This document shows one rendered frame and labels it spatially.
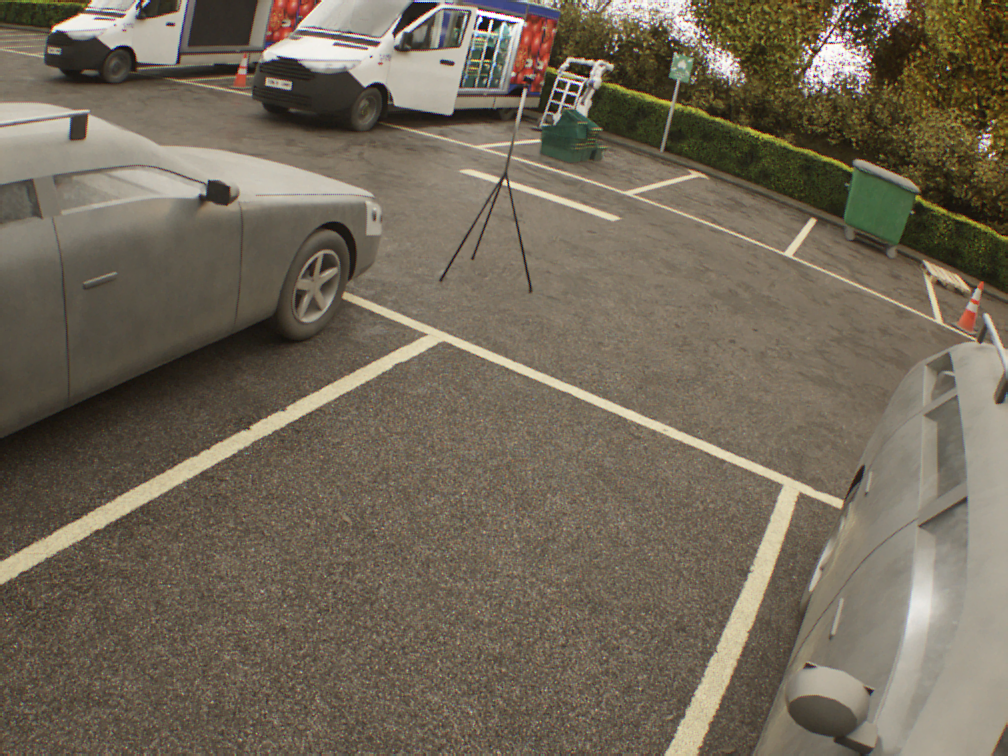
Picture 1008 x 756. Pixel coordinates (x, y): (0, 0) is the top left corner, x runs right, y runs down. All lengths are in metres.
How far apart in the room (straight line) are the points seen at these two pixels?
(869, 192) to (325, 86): 8.78
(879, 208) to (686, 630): 11.16
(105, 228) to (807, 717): 3.01
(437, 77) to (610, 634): 9.40
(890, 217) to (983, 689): 12.50
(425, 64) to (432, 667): 9.69
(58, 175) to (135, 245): 0.51
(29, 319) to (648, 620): 2.73
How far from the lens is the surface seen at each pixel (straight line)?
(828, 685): 1.49
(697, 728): 2.88
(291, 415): 3.99
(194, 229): 3.70
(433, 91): 11.53
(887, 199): 13.74
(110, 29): 15.34
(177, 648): 2.73
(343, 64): 11.06
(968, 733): 1.57
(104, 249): 3.36
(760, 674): 3.22
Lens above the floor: 2.03
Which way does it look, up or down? 25 degrees down
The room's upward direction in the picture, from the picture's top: 14 degrees clockwise
